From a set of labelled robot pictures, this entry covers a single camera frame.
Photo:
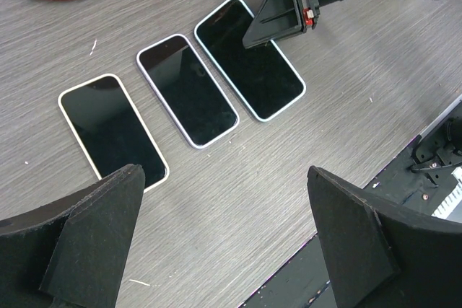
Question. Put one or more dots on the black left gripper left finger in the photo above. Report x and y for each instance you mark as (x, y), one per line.
(72, 252)

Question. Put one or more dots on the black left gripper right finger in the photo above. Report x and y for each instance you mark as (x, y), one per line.
(381, 254)

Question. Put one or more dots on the light blue phone case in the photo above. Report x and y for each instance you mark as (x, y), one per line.
(202, 41)

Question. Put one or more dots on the lavender phone case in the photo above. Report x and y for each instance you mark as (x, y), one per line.
(144, 70)

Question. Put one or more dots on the beige phone case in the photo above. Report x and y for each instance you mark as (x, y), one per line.
(65, 113)

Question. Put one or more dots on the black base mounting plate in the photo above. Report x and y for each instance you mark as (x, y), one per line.
(419, 178)

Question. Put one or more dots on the white slotted cable duct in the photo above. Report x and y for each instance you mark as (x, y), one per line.
(449, 204)

